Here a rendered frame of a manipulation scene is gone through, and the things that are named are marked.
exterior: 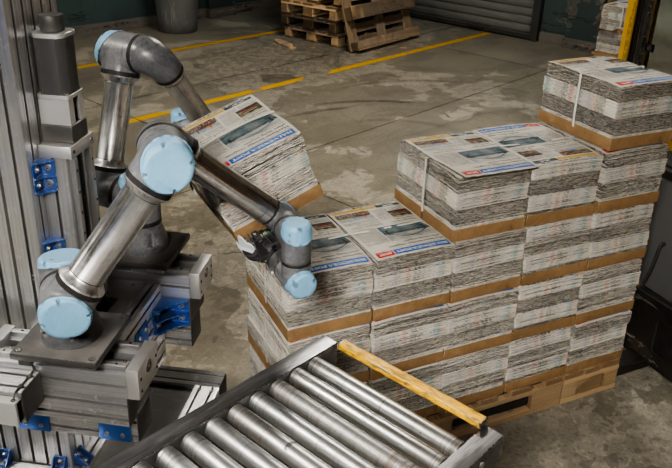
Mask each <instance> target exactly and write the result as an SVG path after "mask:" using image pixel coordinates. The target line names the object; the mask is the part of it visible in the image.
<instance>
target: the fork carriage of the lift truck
mask: <svg viewBox="0 0 672 468"><path fill-rule="evenodd" d="M638 282H639V281H638ZM636 289H637V290H635V294H634V298H633V299H634V304H633V308H632V309H630V311H632V314H631V315H632V316H631V319H630V322H629V323H628V324H627V327H626V333H625V335H626V336H625V340H624V344H623V346H624V348H626V349H628V348H632V349H634V350H635V351H636V352H638V353H639V354H641V355H642V356H643V357H645V358H646V359H647V365H649V366H650V367H652V368H653V369H654V370H656V371H657V372H658V373H660V374H661V375H662V376H664V377H665V378H666V379H668V380H669V381H671V382H672V302H671V301H669V300H668V299H666V298H664V297H663V296H661V295H660V294H658V293H656V292H655V291H653V290H652V289H650V288H648V287H647V286H645V285H644V284H642V283H640V282H639V284H638V285H636Z"/></svg>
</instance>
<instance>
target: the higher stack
mask: <svg viewBox="0 0 672 468"><path fill-rule="evenodd" d="M548 63H549V64H548V66H547V69H546V70H547V72H546V74H547V75H545V76H544V77H545V78H544V80H545V81H544V85H543V87H544V88H543V90H544V91H543V96H542V103H541V105H542V106H541V107H540V108H541V109H542V110H545V111H547V112H549V113H552V114H554V115H556V116H558V117H561V118H563V119H566V120H568V121H571V122H572V126H573V127H574V123H575V124H577V125H580V126H582V127H584V128H587V129H589V130H591V131H594V132H596V133H598V134H601V135H603V136H605V137H608V138H610V139H611V140H612V139H616V138H623V137H629V136H636V135H643V134H649V133H656V132H662V131H668V130H672V75H669V74H666V73H663V72H659V71H656V70H652V69H646V68H644V67H645V66H643V65H642V66H638V65H636V64H634V63H631V62H628V61H625V60H622V59H618V58H615V57H610V56H592V57H581V58H572V59H562V60H555V61H549V62H548ZM641 67H642V68H641ZM538 124H540V125H543V126H545V127H548V128H550V129H552V130H554V131H556V132H558V133H560V134H562V135H563V136H564V137H567V136H568V137H570V138H569V140H573V141H576V142H578V143H580V144H582V145H585V146H587V147H589V148H591V149H592V150H594V151H596V152H598V153H599V154H601V155H603V156H604V157H603V158H602V159H603V161H602V165H601V168H600V169H601V170H599V171H600V172H599V174H600V175H599V177H598V178H599V179H598V181H597V185H596V186H598V188H597V191H596V192H595V193H596V195H595V200H596V201H598V202H604V201H609V200H614V199H619V198H625V197H630V196H636V195H641V194H646V193H651V192H656V191H658V189H659V187H660V184H661V182H660V181H661V180H662V179H661V177H662V174H664V172H665V166H666V162H667V160H668V159H667V158H666V157H667V155H668V154H667V151H669V150H667V149H668V147H669V146H668V144H666V143H664V142H662V143H656V144H650V145H644V146H638V147H632V148H626V149H620V150H614V151H610V150H609V151H608V150H605V149H603V148H601V147H599V146H596V145H594V144H592V143H590V142H588V141H585V140H583V139H581V138H579V137H576V136H574V135H572V134H570V133H568V132H565V131H563V130H561V129H559V128H556V127H554V126H552V125H550V124H548V123H545V122H543V121H542V122H538ZM653 206H654V203H652V202H651V203H646V204H642V205H637V206H632V207H627V208H622V209H617V210H612V211H607V212H602V213H595V212H594V211H593V216H592V217H593V218H592V221H591V223H592V224H591V226H590V227H591V229H590V230H588V231H589V233H590V234H589V236H588V240H587V242H589V243H590V245H588V246H589V251H588V254H587V257H585V258H586V259H587V260H588V263H589V261H590V260H594V259H598V258H602V257H606V256H610V255H615V254H619V253H623V252H628V251H632V250H637V249H641V248H645V246H646V245H648V244H647V240H648V238H649V232H650V231H649V228H650V226H649V225H650V224H651V221H652V219H651V218H652V216H651V215H652V212H653ZM641 262H642V259H640V258H638V259H634V260H630V261H626V262H622V263H618V264H613V265H609V266H605V267H601V268H597V269H593V270H589V271H586V270H585V271H581V272H582V273H583V274H584V275H583V278H582V281H583V282H581V283H582V284H581V287H580V291H579V292H580V293H579V294H578V300H579V302H578V303H577V308H576V310H577V311H576V313H575V314H576V317H577V315H578V314H582V313H585V312H589V311H593V310H597V309H601V308H605V307H609V306H613V305H617V304H620V303H624V302H628V301H631V300H633V298H634V294H635V290H637V289H636V285H638V284H639V282H638V281H639V278H640V273H641V271H640V269H641V266H640V265H642V264H641ZM631 314H632V311H630V310H626V311H623V312H619V313H615V314H612V315H608V316H604V317H601V318H597V319H593V320H589V321H586V322H582V323H578V324H574V325H572V326H571V331H570V333H571V335H570V339H571V340H570V345H569V346H570V348H569V350H568V354H567V355H568V356H567V359H566V362H565V363H566V365H567V366H569V365H572V364H575V363H578V362H581V361H585V360H588V359H591V358H595V357H598V356H601V355H605V354H608V353H612V352H615V351H619V350H621V348H623V347H624V346H623V344H624V340H625V336H626V335H625V333H626V327H627V324H628V323H629V322H630V319H631V316H632V315H631ZM619 362H620V359H619V358H618V359H615V360H612V361H608V362H605V363H602V364H599V365H595V366H592V367H589V368H586V369H582V370H579V371H576V372H573V373H569V374H566V375H565V374H564V375H561V377H562V381H563V384H562V387H561V393H560V398H559V404H563V403H566V402H569V401H572V400H575V399H578V398H581V397H585V396H588V395H591V394H594V393H597V392H600V391H603V390H606V389H609V388H612V387H614V386H615V380H616V375H617V371H618V368H619Z"/></svg>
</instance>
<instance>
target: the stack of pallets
mask: <svg viewBox="0 0 672 468"><path fill-rule="evenodd" d="M369 2H371V0H358V1H352V2H351V5H352V6H354V5H359V4H364V3H369ZM295 5H298V6H297V7H295ZM341 8H342V5H341V4H340V3H339V0H281V24H283V25H284V28H285V35H284V36H285V37H290V38H292V37H296V36H301V35H305V34H306V41H309V42H313V43H317V42H321V41H325V40H329V39H331V46H332V47H337V48H338V47H342V46H346V45H347V41H345V37H346V35H345V30H344V26H345V22H343V19H342V14H341ZM295 18H298V19H295ZM372 19H374V16H370V17H365V18H361V19H356V20H354V21H355V23H358V22H363V21H367V20H372ZM374 29H375V28H374ZM374 29H370V30H365V31H361V32H360V36H362V35H366V34H370V33H373V30H374ZM298 31H299V32H298Z"/></svg>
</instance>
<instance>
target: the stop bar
mask: <svg viewBox="0 0 672 468"><path fill-rule="evenodd" d="M338 349H339V350H340V351H342V352H344V353H346V354H348V355H349V356H351V357H353V358H355V359H356V360H358V361H360V362H362V363H363V364H365V365H367V366H369V367H371V368H372V369H374V370H376V371H378V372H379V373H381V374H383V375H385V376H387V377H388V378H390V379H392V380H394V381H395V382H397V383H399V384H401V385H402V386H404V387H406V388H408V389H410V390H411V391H413V392H415V393H417V394H418V395H420V396H422V397H424V398H426V399H427V400H429V401H431V402H433V403H434V404H436V405H438V406H440V407H441V408H443V409H445V410H447V411H449V412H450V413H452V414H454V415H456V416H457V417H459V418H461V419H463V420H464V421H466V422H468V423H470V424H472V425H473V426H475V427H477V428H479V429H482V428H484V427H485V426H486V425H487V424H488V417H486V416H484V415H482V414H480V413H479V412H477V411H475V410H473V409H471V408H470V407H468V406H466V405H464V404H462V403H460V402H459V401H457V400H455V399H453V398H451V397H449V396H448V395H446V394H444V393H442V392H440V391H439V390H437V389H435V388H433V387H431V386H429V385H428V384H426V383H424V382H422V381H420V380H419V379H417V378H415V377H413V376H411V375H409V374H408V373H406V372H404V371H402V370H400V369H399V368H397V367H395V366H393V365H391V364H389V363H388V362H386V361H384V360H382V359H380V358H379V357H377V356H375V355H373V354H371V353H369V352H368V351H366V350H364V349H362V348H360V347H358V346H357V345H355V344H353V343H351V342H349V341H348V340H346V339H344V340H343V341H341V342H339V343H338Z"/></svg>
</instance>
